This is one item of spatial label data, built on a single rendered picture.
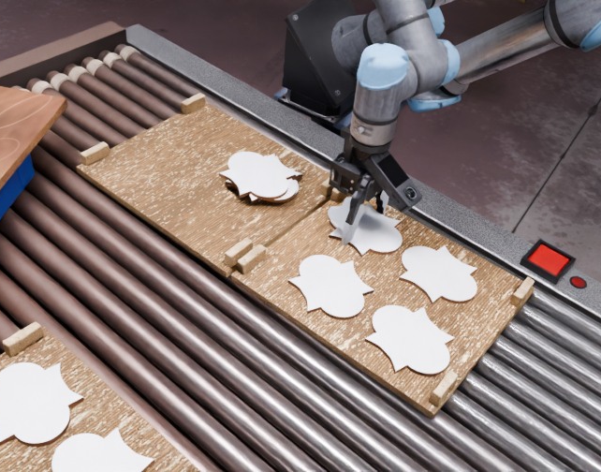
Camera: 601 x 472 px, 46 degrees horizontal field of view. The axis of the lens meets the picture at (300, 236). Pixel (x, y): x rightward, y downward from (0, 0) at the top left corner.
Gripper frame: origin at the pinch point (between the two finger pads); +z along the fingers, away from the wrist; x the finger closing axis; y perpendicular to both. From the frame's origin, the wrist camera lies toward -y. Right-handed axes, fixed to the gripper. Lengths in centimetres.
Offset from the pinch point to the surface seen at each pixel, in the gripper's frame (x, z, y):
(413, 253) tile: -0.5, -0.1, -10.2
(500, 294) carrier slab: -3.4, 1.0, -26.7
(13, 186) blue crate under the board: 38, -2, 53
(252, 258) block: 22.1, -2.1, 8.7
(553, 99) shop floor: -241, 92, 37
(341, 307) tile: 19.0, 0.0, -8.4
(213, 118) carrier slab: -6.4, -0.4, 45.2
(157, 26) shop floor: -147, 89, 222
